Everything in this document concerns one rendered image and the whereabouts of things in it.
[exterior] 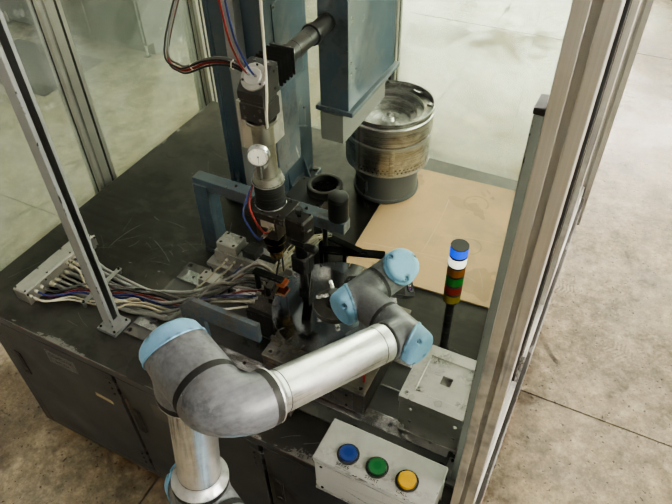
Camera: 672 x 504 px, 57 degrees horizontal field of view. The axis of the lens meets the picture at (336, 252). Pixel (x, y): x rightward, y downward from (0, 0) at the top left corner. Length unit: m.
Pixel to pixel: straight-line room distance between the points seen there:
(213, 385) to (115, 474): 1.64
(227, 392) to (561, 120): 0.60
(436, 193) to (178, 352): 1.49
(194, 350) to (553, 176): 0.59
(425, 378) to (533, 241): 0.79
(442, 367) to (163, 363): 0.79
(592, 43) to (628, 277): 2.67
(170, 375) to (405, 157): 1.30
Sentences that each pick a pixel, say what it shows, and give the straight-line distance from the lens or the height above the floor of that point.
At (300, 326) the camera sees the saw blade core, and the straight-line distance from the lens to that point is 1.60.
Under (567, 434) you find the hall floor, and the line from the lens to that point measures 2.65.
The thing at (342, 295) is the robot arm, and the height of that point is 1.26.
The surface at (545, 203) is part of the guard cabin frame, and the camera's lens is 0.81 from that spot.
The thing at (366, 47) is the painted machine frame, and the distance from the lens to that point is 1.70.
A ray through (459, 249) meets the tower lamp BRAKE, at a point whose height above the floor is 1.16.
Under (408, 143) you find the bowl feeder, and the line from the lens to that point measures 2.07.
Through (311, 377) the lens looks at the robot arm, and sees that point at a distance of 1.04.
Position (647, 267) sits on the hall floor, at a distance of 3.41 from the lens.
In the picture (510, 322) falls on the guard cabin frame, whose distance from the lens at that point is 0.96.
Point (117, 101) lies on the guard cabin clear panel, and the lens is 2.55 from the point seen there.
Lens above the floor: 2.17
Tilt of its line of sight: 43 degrees down
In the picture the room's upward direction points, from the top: 1 degrees counter-clockwise
